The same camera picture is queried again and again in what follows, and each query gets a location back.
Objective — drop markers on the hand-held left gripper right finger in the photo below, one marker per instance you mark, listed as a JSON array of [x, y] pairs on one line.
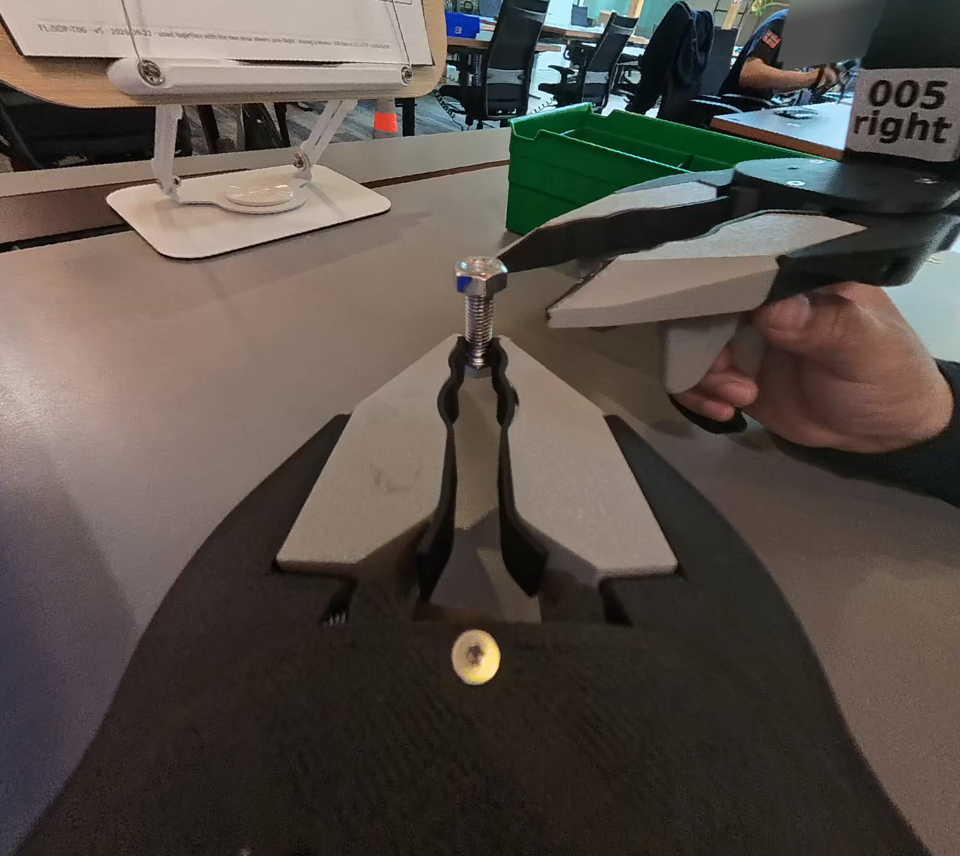
[[585, 488]]

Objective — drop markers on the silver hex bolt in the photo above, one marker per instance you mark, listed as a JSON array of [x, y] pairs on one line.
[[478, 327]]

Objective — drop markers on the orange traffic cone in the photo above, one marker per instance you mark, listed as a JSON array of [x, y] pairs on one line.
[[385, 123]]

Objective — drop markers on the green plastic bin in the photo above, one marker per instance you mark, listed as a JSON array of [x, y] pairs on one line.
[[547, 180]]

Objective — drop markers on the black hanging jacket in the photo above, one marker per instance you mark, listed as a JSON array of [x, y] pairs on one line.
[[675, 53]]

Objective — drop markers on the small blue bin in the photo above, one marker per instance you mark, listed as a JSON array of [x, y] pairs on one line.
[[461, 24]]

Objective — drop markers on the black office chair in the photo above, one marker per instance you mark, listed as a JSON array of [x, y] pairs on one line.
[[607, 60], [517, 45]]

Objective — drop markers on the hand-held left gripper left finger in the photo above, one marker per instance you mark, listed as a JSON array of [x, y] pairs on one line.
[[367, 488]]

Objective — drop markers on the person's right forearm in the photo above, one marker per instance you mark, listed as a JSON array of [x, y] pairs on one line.
[[949, 451]]

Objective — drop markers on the person's right hand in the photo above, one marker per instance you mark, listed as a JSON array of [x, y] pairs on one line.
[[847, 376]]

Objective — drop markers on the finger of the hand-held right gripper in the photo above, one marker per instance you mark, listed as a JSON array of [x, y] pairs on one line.
[[622, 222], [675, 278]]

